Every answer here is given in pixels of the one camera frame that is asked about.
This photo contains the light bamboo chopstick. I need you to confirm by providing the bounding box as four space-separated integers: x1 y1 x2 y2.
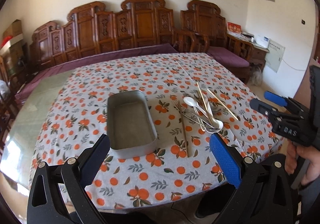
207 88 240 121
196 81 215 128

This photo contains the large white plastic spoon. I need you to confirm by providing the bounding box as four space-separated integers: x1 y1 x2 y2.
204 96 223 132

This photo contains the metal smiley-handle spoon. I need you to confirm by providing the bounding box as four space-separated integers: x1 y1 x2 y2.
182 111 223 134

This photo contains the metal fork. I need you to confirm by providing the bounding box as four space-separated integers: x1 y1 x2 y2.
181 106 213 129

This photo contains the dark wooden chopstick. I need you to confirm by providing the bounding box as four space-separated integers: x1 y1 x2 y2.
175 100 189 157

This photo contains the person's right hand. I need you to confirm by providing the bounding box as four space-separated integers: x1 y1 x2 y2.
285 141 319 189

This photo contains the wooden side table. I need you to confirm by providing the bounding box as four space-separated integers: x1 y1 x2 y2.
226 34 268 72

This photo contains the purple armchair cushion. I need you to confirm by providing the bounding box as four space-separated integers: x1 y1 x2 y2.
207 46 249 68

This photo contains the red gift box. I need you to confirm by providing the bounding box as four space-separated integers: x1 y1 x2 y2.
227 21 242 34

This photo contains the grey metal tray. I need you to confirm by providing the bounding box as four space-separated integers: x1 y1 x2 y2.
107 90 157 159

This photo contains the carved wooden armchair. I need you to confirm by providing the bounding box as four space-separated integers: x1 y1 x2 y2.
180 0 251 83

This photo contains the white plastic bag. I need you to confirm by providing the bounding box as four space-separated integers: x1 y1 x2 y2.
0 80 11 99

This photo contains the purple sofa cushion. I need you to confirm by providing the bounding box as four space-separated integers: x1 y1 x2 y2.
15 43 177 104

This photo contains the cardboard boxes stack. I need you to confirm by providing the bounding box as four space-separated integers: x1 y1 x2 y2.
1 19 23 55

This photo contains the carved wooden sofa bench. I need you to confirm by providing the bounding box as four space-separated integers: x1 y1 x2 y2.
29 0 209 70

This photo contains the white electrical wall panel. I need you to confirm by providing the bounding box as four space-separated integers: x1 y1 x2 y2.
265 39 285 72

